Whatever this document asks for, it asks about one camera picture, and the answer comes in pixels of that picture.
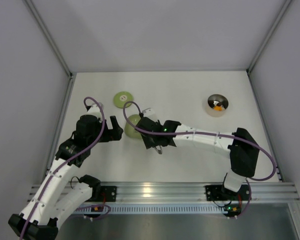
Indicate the green round lid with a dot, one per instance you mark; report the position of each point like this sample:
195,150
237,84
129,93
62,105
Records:
121,98

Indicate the metal serving tongs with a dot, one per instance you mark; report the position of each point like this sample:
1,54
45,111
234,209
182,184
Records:
159,150

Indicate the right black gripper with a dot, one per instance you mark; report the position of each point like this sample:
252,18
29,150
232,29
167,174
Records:
147,131

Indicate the left aluminium frame post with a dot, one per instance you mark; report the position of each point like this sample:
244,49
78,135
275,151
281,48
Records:
29,4

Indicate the aluminium mounting rail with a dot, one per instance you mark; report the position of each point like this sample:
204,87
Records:
194,192

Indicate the white slotted cable duct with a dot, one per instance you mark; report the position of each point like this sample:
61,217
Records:
121,209

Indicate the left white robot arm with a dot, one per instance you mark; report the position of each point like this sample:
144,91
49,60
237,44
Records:
47,211

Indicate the right black base bracket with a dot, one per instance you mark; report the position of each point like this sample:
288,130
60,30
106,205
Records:
217,192

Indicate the metal bowl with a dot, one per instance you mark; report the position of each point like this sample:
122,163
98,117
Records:
216,100

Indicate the green square lunch box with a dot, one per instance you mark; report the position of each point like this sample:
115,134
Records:
130,131

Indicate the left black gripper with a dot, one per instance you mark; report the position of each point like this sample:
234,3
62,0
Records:
109,130

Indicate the right aluminium frame post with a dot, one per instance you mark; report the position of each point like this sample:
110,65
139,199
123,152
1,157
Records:
273,27

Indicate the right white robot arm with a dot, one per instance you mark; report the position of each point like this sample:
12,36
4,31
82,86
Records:
240,148

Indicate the aluminium frame post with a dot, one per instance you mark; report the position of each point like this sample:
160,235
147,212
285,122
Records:
273,27
29,4

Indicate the black base bracket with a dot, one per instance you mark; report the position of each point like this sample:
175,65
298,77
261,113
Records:
217,192
105,194

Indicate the left black base bracket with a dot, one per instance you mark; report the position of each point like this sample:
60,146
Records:
105,194

